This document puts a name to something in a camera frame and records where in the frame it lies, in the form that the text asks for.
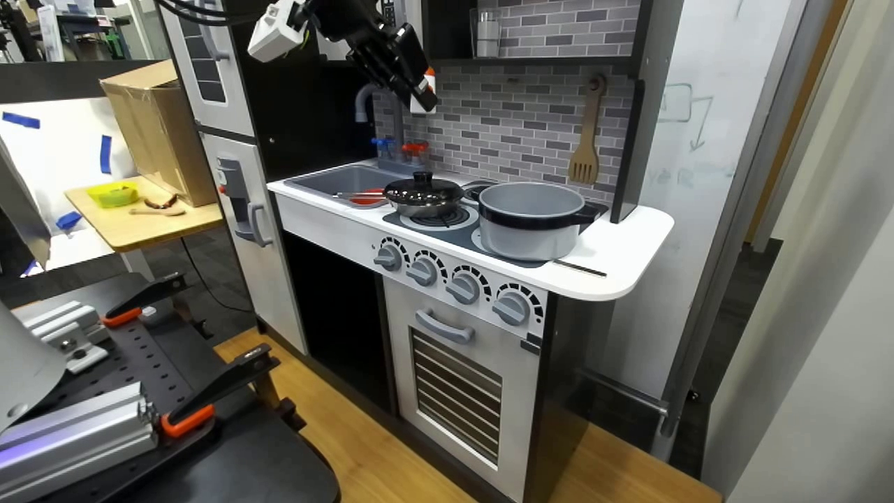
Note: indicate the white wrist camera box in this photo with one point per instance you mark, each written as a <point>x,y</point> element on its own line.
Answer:
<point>278,28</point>

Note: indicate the blue tape strip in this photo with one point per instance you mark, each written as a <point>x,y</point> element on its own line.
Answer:
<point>104,155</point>
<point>67,222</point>
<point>19,122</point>

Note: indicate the white panel board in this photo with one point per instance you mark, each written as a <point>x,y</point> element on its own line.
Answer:
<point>57,169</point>

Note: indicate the grey toy faucet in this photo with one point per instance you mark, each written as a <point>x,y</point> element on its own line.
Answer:
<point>364,102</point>

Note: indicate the light wooden board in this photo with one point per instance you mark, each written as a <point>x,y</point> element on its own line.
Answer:
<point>141,226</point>

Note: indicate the grey stove knob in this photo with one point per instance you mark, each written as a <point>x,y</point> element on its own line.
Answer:
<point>392,256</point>
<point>512,305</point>
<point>424,270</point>
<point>463,285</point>

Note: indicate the small black lidded pan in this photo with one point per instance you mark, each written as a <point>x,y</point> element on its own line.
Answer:
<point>422,194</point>

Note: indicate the grey curved metal plate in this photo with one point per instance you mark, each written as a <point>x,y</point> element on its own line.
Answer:
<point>23,367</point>

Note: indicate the black perforated breadboard table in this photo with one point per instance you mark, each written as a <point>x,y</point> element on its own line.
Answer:
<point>156,358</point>

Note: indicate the green plastic item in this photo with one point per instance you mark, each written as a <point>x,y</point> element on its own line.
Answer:
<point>111,194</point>

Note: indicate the aluminium extrusion bar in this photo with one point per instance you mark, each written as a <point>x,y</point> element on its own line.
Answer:
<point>72,435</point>

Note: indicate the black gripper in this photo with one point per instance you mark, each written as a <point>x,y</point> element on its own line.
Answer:
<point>366,32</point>

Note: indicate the wooden fork spatula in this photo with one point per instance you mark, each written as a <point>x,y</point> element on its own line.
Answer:
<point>586,159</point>

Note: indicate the black rounded cover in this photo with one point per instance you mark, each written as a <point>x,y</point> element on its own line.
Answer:
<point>251,476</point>

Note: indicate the white cup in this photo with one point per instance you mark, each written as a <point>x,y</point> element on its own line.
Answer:
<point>427,92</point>

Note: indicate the brown cardboard box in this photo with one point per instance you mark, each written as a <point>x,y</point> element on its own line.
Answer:
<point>156,130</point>

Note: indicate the black clamp with orange grip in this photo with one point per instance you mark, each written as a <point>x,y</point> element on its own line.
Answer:
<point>128,317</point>
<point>190,419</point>

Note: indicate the silver metal brackets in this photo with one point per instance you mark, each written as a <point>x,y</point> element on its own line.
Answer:
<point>57,323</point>

